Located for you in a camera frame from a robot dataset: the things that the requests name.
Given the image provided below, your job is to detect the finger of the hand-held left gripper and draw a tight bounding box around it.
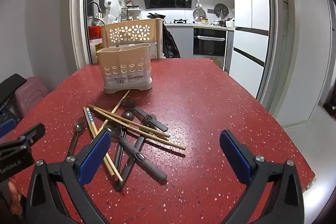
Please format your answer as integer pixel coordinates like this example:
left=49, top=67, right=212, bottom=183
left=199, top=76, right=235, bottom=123
left=0, top=123, right=46, bottom=153
left=0, top=119, right=17, bottom=136

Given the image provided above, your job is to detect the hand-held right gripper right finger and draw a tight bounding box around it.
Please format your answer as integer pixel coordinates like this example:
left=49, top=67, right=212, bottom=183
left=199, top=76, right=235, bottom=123
left=220, top=130, right=305, bottom=224

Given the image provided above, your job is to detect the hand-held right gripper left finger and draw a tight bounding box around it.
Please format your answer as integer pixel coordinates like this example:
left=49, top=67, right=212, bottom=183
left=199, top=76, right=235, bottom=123
left=25, top=130, right=111, bottom=224

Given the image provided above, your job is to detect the steel spoon grey handle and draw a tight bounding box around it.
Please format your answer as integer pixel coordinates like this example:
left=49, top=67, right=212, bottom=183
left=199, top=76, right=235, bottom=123
left=103, top=120, right=168, bottom=180
left=67, top=119, right=88, bottom=157
left=113, top=108, right=136, bottom=167
left=121, top=97, right=169, bottom=132
left=114, top=119, right=156, bottom=191

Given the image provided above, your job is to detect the plain bamboo chopstick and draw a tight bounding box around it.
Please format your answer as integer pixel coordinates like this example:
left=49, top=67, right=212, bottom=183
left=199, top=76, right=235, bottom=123
left=88, top=105, right=171, bottom=138
left=96, top=90, right=131, bottom=135

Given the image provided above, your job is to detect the pile of wooden chopsticks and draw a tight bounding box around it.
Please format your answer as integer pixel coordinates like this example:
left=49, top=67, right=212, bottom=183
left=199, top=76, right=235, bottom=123
left=91, top=107, right=186, bottom=150

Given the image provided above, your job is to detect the beige plastic utensil holder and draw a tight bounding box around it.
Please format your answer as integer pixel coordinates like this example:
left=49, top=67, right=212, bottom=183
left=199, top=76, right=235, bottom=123
left=97, top=43, right=153, bottom=94

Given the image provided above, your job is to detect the person's left hand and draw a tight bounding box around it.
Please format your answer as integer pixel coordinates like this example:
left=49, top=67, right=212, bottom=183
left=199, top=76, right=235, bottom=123
left=8, top=183, right=23, bottom=214

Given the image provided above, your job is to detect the black textured pad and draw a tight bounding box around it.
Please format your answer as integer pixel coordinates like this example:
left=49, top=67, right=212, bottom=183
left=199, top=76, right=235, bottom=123
left=0, top=74, right=27, bottom=106

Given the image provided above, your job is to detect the pink plastic stool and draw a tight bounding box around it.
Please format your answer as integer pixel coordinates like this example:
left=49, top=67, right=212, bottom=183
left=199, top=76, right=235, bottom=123
left=14, top=76, right=49, bottom=119

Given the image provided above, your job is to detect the red plastic basket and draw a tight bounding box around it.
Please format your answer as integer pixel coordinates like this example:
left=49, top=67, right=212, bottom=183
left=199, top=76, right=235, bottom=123
left=88, top=26, right=103, bottom=42

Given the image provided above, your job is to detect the steel pan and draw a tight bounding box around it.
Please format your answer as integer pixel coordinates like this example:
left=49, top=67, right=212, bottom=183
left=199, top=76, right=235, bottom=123
left=87, top=15, right=105, bottom=28

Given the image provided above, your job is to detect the black bag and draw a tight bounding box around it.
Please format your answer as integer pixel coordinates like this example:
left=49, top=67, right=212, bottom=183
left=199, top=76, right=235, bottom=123
left=161, top=22, right=181, bottom=59

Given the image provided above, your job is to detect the white spice rack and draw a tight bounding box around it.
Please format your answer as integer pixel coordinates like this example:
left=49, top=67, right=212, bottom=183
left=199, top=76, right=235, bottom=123
left=119, top=5, right=142, bottom=22

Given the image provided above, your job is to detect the black kitchen faucet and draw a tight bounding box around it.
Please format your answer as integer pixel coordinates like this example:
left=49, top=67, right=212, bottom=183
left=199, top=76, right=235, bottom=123
left=87, top=1, right=103, bottom=17

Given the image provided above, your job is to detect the round steel steamer rack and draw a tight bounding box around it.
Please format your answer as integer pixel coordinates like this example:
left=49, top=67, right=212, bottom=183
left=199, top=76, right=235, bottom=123
left=193, top=8, right=206, bottom=22
left=214, top=3, right=229, bottom=18

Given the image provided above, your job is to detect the white refrigerator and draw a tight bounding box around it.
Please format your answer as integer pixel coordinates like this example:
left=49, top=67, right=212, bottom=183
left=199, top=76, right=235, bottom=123
left=228, top=0, right=271, bottom=98

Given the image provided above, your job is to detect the white sliding door frame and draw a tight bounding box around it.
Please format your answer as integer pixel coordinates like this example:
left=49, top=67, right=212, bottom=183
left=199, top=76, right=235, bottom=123
left=70, top=0, right=297, bottom=130

